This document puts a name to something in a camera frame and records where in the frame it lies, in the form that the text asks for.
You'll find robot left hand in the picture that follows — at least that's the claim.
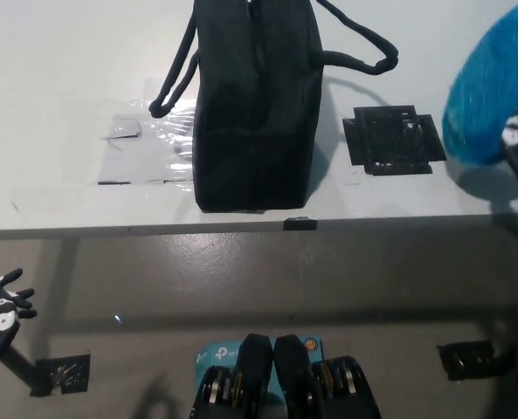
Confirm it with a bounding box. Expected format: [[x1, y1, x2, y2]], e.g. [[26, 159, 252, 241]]
[[0, 268, 38, 340]]

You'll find blue plastic-wrapped plate stack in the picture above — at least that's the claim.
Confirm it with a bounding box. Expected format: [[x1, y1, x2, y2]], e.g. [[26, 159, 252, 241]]
[[441, 0, 518, 167]]

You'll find black tape patch on desk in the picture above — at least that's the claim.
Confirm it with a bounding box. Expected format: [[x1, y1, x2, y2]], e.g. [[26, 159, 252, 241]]
[[342, 103, 447, 176]]

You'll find black fabric bag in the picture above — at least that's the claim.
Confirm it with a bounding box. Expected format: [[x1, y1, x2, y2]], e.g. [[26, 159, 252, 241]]
[[148, 0, 399, 215]]

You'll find black floor tape patch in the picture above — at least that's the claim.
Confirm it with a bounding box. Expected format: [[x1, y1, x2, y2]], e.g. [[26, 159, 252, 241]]
[[30, 353, 92, 396], [436, 340, 504, 381]]

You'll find teal tp-link box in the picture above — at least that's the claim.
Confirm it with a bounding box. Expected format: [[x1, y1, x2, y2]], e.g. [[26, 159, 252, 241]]
[[196, 336, 328, 398]]

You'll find clear plastic film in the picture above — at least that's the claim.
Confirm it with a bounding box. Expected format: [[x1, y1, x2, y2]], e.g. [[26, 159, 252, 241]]
[[141, 76, 197, 175]]

